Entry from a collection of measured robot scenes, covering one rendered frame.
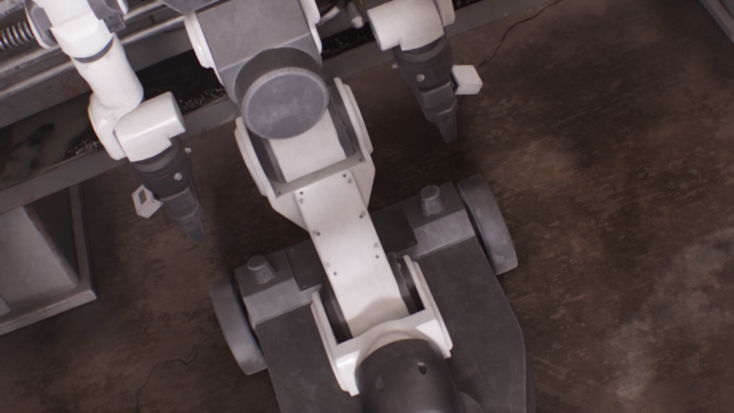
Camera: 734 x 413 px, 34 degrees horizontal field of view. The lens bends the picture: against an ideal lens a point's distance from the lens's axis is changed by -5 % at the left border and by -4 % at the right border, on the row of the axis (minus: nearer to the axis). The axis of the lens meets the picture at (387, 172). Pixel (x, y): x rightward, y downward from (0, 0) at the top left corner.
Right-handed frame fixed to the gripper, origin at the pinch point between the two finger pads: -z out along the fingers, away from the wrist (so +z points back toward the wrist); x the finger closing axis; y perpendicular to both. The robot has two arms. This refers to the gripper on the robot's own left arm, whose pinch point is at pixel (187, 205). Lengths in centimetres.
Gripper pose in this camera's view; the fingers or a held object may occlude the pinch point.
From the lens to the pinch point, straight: 205.2
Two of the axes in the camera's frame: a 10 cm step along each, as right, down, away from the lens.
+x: -3.3, -7.6, 5.6
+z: -1.8, -5.3, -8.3
